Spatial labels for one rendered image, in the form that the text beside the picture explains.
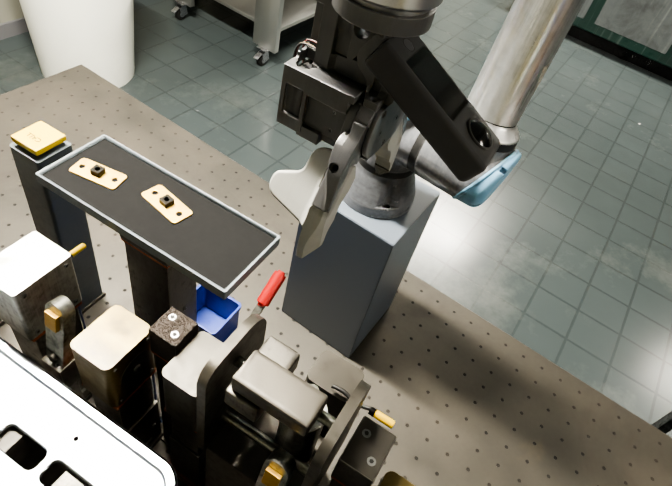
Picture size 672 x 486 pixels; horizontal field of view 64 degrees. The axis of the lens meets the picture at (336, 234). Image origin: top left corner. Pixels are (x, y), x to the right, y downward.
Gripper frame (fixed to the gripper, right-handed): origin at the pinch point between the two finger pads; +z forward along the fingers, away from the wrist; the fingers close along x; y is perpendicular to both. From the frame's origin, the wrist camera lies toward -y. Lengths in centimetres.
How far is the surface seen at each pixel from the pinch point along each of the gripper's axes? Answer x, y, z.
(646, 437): -59, -67, 73
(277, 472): 10.3, -4.1, 35.0
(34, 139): -8, 59, 28
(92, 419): 16, 22, 44
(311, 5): -274, 156, 116
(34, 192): -6, 59, 39
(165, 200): -10.9, 33.3, 27.4
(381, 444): 1.0, -13.5, 31.9
